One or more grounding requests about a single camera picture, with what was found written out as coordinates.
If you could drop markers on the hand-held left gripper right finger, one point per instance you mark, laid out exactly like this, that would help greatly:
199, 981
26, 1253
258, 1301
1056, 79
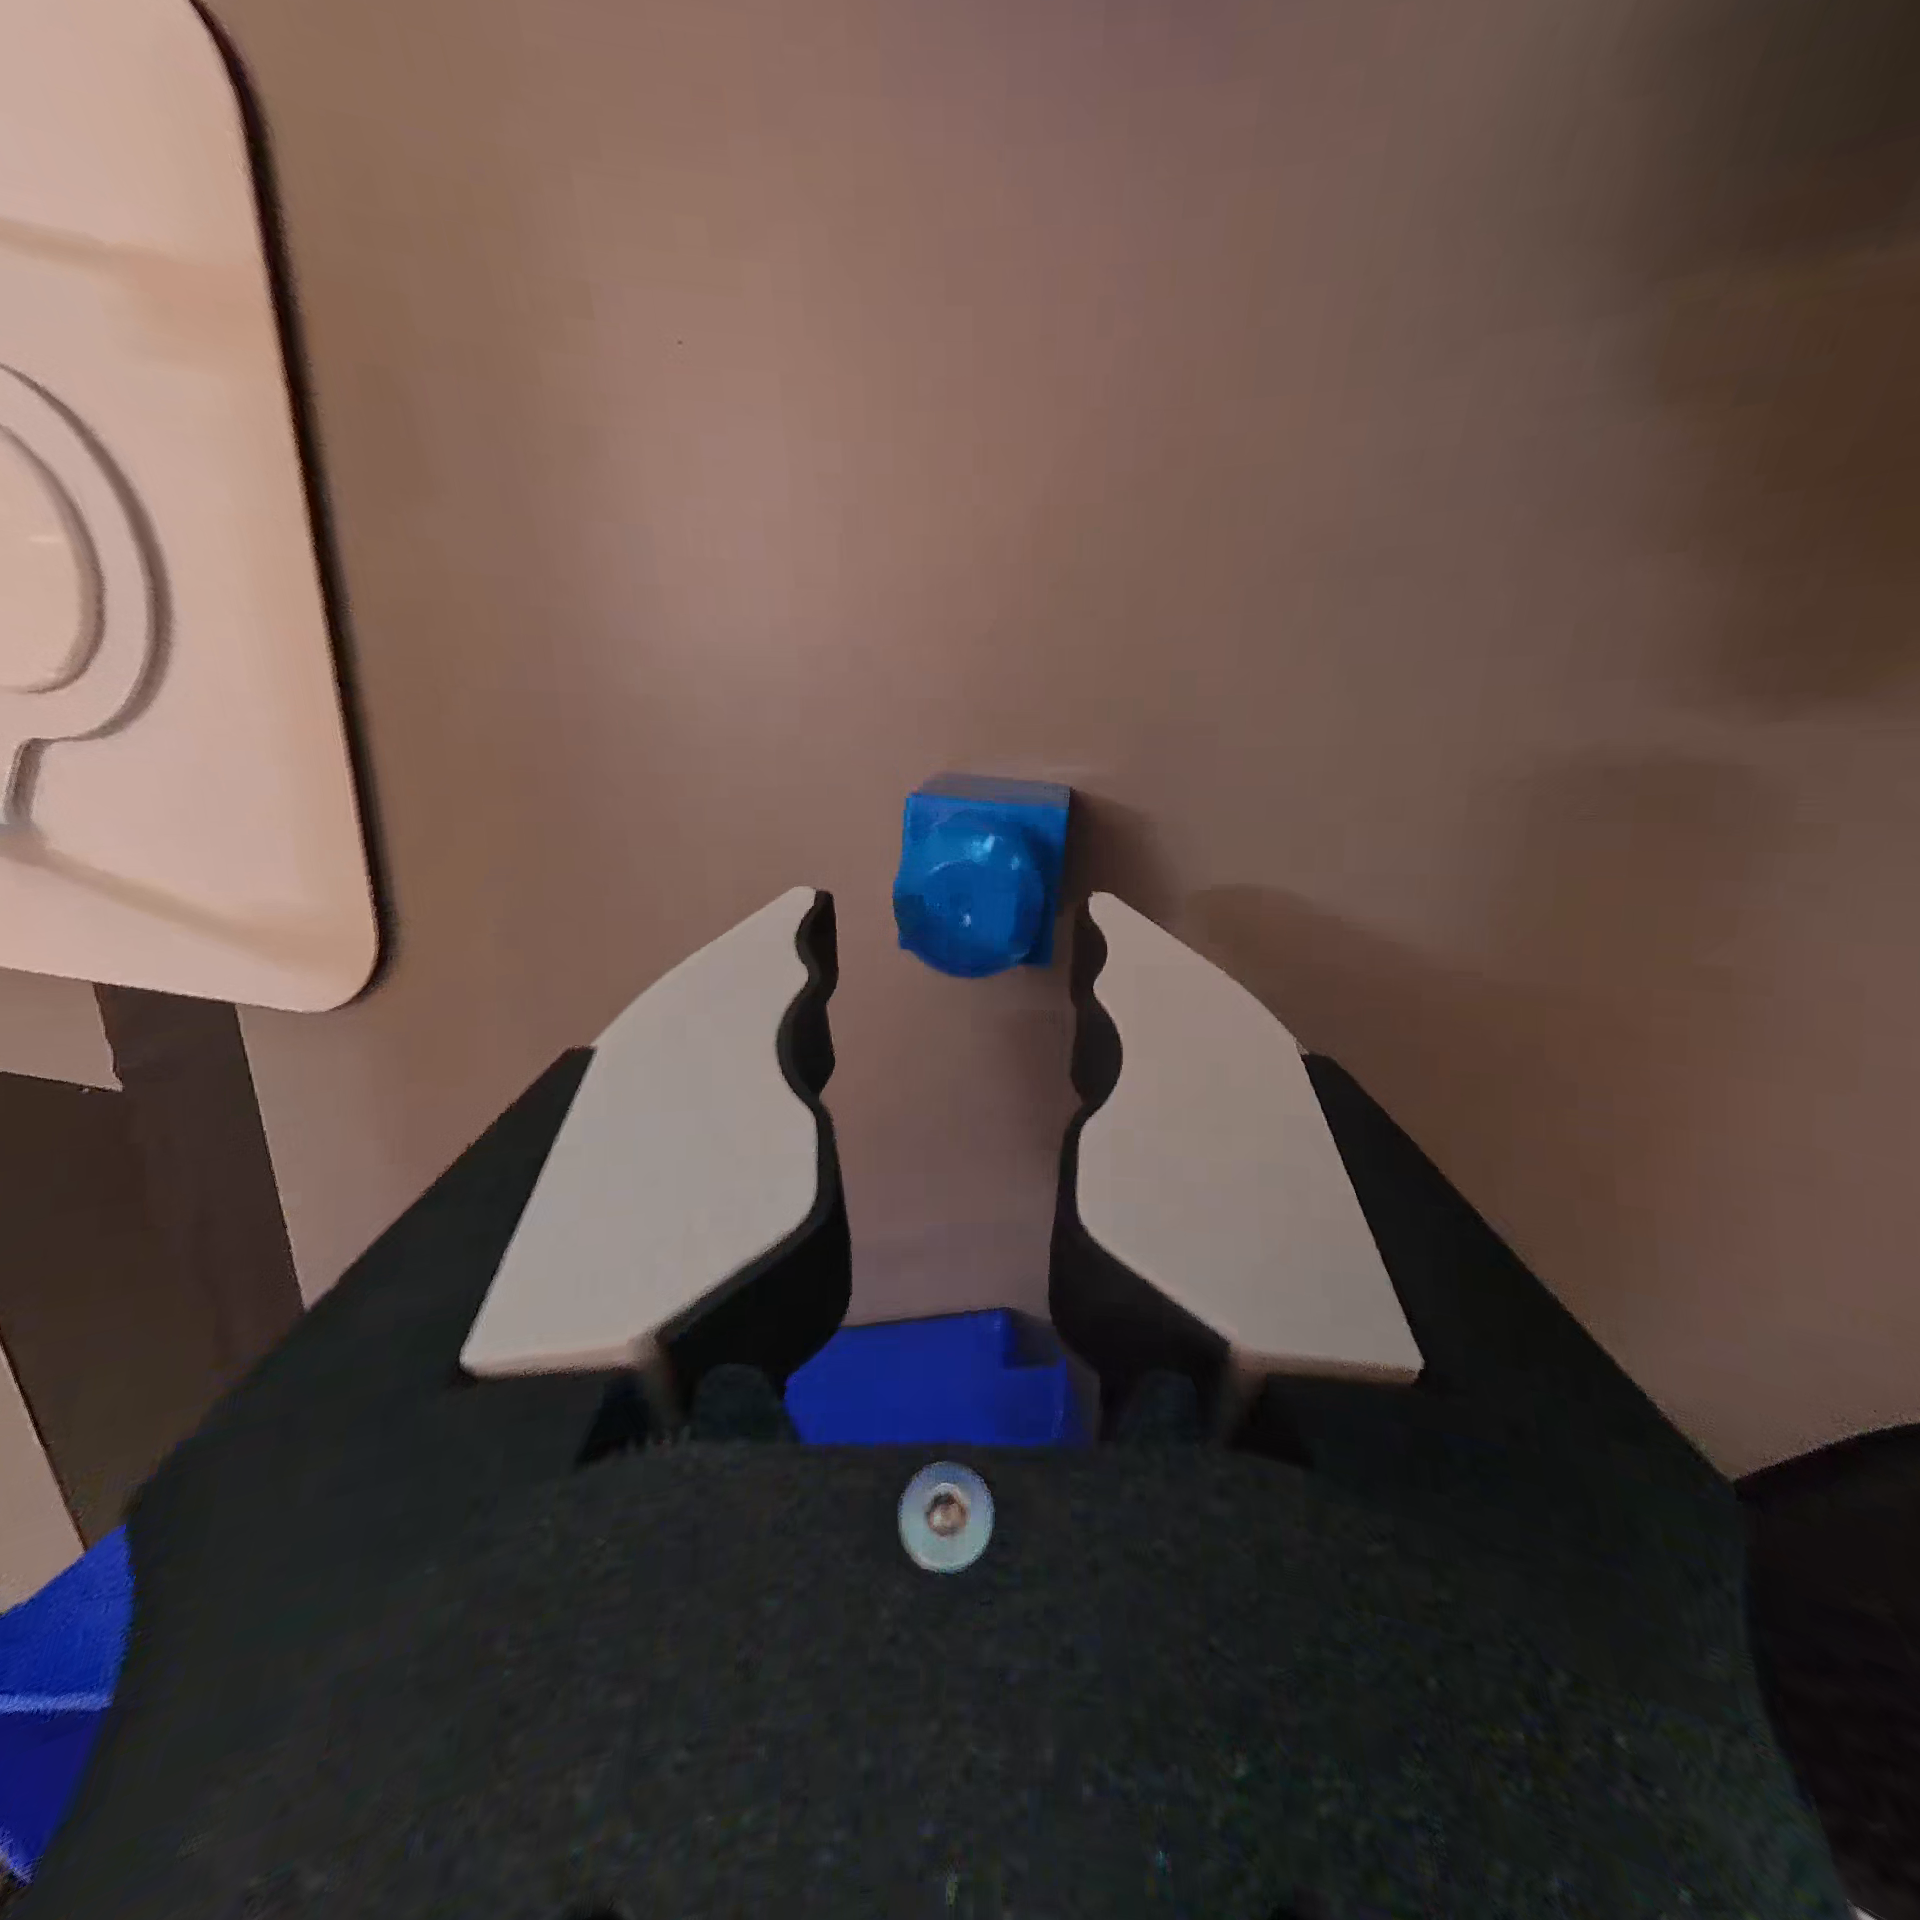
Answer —
1231, 1185

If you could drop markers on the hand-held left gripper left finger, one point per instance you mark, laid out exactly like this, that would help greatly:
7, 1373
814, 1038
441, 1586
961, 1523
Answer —
660, 1170

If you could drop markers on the blue bin for built steps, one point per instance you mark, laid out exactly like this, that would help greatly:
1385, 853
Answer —
915, 1380

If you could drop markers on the instruction sheet on white stand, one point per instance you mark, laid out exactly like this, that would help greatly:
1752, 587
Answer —
181, 601

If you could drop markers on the blue one-stud mega block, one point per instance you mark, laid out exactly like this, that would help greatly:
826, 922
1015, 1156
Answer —
975, 884

